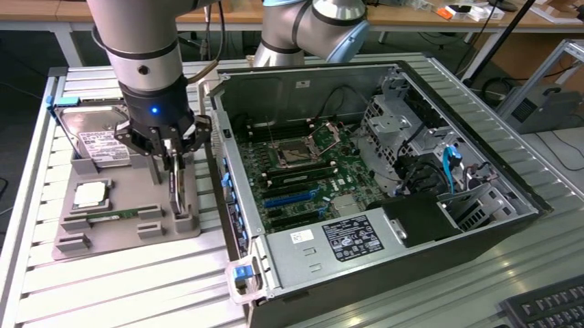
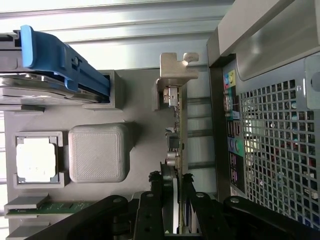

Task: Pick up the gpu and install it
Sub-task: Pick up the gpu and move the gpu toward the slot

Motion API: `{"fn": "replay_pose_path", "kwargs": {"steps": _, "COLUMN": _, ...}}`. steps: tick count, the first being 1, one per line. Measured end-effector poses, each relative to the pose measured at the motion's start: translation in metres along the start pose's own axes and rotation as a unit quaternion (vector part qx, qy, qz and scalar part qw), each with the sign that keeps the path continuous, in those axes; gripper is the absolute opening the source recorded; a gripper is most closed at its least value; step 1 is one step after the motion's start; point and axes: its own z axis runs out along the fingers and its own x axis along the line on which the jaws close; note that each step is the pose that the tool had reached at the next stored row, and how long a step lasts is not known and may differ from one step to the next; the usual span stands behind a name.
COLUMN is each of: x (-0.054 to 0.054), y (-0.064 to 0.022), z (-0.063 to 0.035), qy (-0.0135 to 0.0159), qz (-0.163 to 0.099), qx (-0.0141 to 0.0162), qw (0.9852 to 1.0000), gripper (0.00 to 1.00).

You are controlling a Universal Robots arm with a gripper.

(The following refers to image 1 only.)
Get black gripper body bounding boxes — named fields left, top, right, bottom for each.
left=121, top=75, right=197, bottom=138

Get graphics card with black cooler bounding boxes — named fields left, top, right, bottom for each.
left=165, top=145, right=193, bottom=219

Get hard disk with blue carrier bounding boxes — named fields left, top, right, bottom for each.
left=47, top=96, right=141, bottom=169

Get grey parts rack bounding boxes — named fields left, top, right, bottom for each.
left=51, top=143, right=202, bottom=262

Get silver CPU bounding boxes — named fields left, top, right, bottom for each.
left=73, top=182, right=111, bottom=208

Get CPU socket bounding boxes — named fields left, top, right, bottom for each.
left=269, top=138, right=321, bottom=170

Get green RAM stick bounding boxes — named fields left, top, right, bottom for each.
left=86, top=210, right=141, bottom=223
left=266, top=167, right=340, bottom=189

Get black expansion slot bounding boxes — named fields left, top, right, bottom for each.
left=272, top=210, right=321, bottom=230
left=261, top=184, right=314, bottom=201

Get blue expansion slot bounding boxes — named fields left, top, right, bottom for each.
left=264, top=191, right=318, bottom=208

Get silver socket cover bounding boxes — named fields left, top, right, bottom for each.
left=308, top=122, right=343, bottom=155

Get green motherboard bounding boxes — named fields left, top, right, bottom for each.
left=234, top=119, right=389, bottom=233

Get silver chipset heatsink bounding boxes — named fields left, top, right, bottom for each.
left=331, top=196, right=367, bottom=216

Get wooden desk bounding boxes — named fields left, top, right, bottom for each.
left=0, top=0, right=584, bottom=68

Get silver disk bay cage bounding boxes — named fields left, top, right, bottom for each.
left=359, top=94, right=451, bottom=161

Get grey power supply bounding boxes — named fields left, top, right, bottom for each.
left=264, top=206, right=411, bottom=291

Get black plastic shroud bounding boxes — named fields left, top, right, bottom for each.
left=367, top=193, right=466, bottom=249

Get black open PC case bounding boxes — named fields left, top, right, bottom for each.
left=196, top=59, right=556, bottom=328

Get white orange box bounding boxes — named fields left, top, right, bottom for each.
left=433, top=4, right=474, bottom=21

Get black tripod pole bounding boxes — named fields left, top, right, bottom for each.
left=460, top=0, right=538, bottom=86

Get white flat box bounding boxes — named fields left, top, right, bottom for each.
left=470, top=6, right=507, bottom=23

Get grey equipment box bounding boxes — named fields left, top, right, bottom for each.
left=496, top=83, right=584, bottom=136

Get white papers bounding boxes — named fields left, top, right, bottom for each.
left=528, top=5, right=584, bottom=25

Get black keyboard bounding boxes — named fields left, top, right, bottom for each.
left=496, top=275, right=584, bottom=328

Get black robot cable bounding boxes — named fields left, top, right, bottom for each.
left=185, top=0, right=228, bottom=85

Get blue wire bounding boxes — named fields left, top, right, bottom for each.
left=440, top=145, right=463, bottom=195

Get aluminium profile frame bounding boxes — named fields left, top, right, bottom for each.
left=495, top=39, right=584, bottom=113

